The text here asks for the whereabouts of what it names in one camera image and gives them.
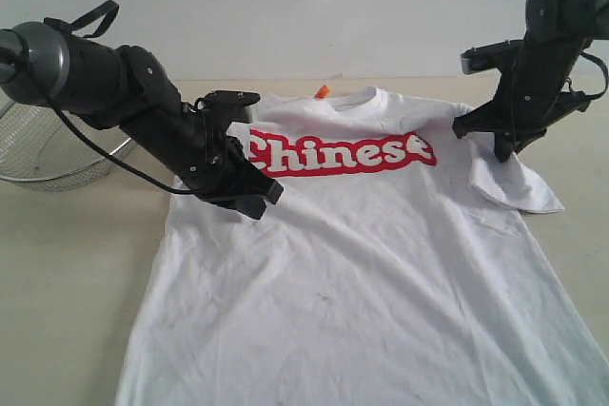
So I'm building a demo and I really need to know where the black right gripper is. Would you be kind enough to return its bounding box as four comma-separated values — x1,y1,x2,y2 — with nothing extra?
452,39,599,162

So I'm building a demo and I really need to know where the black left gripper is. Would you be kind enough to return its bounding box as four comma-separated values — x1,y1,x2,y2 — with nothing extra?
120,106,284,220

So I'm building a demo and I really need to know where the white t-shirt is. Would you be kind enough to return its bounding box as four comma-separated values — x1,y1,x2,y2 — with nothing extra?
115,87,608,405

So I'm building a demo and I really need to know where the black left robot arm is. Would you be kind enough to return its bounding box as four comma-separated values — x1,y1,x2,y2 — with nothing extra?
1,22,283,220

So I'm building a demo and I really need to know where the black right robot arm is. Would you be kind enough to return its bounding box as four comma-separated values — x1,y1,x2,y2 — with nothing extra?
452,0,608,162

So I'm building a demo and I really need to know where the orange shirt tag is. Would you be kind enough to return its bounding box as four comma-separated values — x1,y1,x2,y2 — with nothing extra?
314,85,331,100

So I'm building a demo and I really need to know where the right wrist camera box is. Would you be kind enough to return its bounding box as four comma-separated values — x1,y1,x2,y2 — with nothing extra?
461,39,522,75

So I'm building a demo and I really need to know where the metal wire mesh basket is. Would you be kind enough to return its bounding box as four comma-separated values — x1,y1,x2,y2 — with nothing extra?
1,100,114,192

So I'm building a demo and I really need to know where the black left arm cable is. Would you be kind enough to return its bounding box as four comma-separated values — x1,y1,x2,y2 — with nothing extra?
13,0,201,196

